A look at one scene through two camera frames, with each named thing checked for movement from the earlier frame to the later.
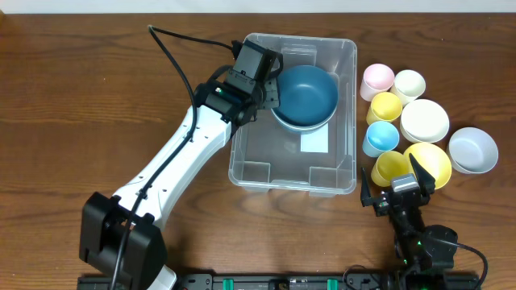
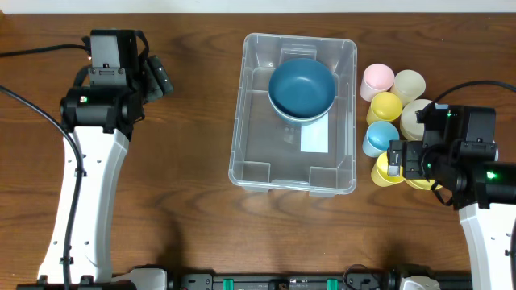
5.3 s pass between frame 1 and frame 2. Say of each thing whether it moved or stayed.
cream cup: stayed
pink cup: stayed
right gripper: moved
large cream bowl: moved
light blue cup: stayed
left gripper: moved
